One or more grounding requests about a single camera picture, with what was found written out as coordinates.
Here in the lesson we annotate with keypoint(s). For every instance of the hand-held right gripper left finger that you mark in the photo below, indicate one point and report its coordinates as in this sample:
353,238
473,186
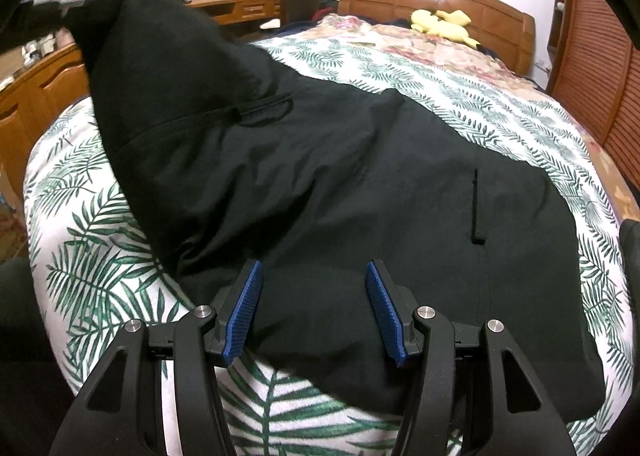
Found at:
245,311

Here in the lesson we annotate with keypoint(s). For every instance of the dark blue bedding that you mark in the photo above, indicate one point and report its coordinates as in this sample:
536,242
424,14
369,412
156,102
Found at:
395,22

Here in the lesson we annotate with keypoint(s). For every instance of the wooden louvered wardrobe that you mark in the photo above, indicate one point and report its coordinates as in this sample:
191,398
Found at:
595,61

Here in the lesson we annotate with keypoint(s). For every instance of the wooden desk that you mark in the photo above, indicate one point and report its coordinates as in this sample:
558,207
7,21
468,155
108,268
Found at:
45,86

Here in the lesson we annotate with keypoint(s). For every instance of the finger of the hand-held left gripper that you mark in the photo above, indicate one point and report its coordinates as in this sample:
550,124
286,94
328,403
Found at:
92,0

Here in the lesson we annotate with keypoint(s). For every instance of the black coat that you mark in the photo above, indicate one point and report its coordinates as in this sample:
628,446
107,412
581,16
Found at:
350,176

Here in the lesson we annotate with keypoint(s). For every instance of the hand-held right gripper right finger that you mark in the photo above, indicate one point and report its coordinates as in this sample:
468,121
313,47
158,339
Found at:
385,316

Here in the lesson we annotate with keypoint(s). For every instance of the wooden open shelf unit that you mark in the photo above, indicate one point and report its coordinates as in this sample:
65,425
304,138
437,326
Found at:
560,31

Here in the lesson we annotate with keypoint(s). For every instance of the leaf print blanket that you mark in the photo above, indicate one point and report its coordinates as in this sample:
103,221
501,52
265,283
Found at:
115,246

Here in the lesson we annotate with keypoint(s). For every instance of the yellow plush toy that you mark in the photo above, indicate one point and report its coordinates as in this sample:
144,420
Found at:
435,21

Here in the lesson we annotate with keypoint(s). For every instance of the floral blanket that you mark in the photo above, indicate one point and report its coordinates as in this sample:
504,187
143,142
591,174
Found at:
425,48

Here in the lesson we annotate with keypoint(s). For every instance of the person's dark clothing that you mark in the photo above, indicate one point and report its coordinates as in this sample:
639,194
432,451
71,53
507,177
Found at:
25,361

